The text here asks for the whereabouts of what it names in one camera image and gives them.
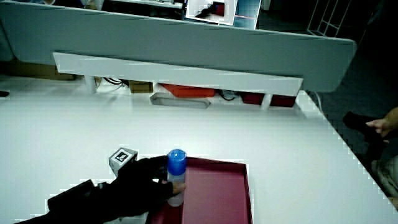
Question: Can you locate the person's left hand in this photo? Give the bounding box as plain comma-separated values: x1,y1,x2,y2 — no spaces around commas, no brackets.
108,147,187,216

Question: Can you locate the glue bottle with blue cap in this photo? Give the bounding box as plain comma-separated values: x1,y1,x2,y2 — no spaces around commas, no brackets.
167,148,188,208

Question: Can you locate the dark red rectangular plate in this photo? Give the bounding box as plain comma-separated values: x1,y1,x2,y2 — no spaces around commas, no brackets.
146,156,254,224

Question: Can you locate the person's left forearm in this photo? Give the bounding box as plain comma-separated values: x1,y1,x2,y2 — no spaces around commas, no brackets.
14,179,118,224

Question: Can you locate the another person's forearm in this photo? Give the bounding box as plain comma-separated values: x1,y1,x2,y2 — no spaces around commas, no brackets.
384,106,398,132

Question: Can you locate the grey oval tray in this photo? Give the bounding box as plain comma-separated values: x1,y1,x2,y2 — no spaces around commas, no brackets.
149,91,212,110

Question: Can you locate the small cardboard box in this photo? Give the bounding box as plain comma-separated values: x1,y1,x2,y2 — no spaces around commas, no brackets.
128,80,154,95

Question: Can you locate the orange box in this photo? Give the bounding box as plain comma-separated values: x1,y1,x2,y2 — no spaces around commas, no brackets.
159,83,216,99

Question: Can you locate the white desk shelf riser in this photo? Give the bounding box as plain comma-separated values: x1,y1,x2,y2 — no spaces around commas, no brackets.
52,52,304,110

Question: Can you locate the dark red box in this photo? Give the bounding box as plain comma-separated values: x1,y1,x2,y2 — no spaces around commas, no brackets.
240,91,266,106
269,94,297,108

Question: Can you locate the grey desk partition panel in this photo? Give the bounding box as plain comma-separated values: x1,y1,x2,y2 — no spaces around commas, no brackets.
0,0,358,93

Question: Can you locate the large cardboard box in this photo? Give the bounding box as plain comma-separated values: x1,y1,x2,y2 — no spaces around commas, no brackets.
0,60,76,82

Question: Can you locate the blue panel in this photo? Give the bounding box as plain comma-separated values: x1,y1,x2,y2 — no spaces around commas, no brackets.
233,0,262,30

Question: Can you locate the black handheld object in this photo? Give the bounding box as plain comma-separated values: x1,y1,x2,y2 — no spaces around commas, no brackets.
342,111,389,160

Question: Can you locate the white metal rack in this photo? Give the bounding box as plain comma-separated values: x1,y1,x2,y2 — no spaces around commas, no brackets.
307,0,354,38

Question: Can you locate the black cable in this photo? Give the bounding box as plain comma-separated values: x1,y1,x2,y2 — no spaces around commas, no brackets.
102,77,126,86
217,90,238,102

